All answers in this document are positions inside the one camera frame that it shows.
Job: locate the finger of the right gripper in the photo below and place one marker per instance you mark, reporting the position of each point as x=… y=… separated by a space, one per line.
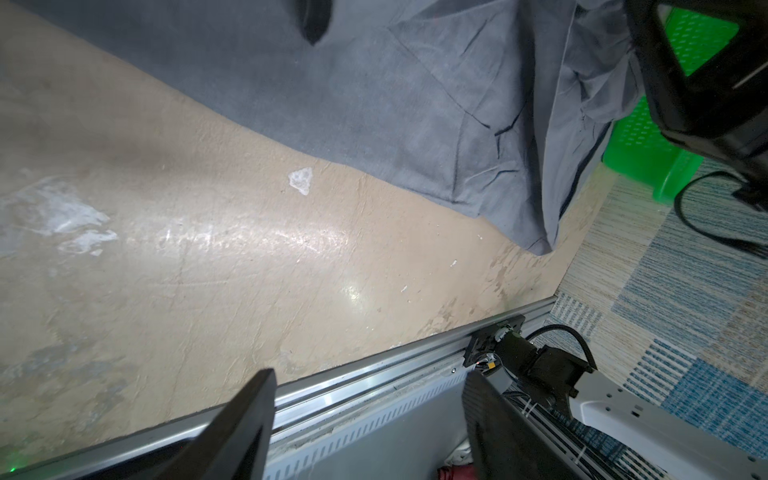
x=315 y=17
x=720 y=110

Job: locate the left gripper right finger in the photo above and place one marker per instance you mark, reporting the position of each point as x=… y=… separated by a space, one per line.
x=504 y=445

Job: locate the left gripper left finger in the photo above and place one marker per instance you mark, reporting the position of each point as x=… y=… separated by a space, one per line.
x=235 y=444

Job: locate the green plastic basket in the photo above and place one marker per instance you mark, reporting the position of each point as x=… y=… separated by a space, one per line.
x=637 y=150

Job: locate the grey long sleeve shirt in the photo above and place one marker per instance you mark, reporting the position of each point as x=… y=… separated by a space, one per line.
x=496 y=109

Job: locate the aluminium front rail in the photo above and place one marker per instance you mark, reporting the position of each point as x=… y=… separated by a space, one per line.
x=299 y=406

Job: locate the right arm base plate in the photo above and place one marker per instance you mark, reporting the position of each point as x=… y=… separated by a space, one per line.
x=484 y=340

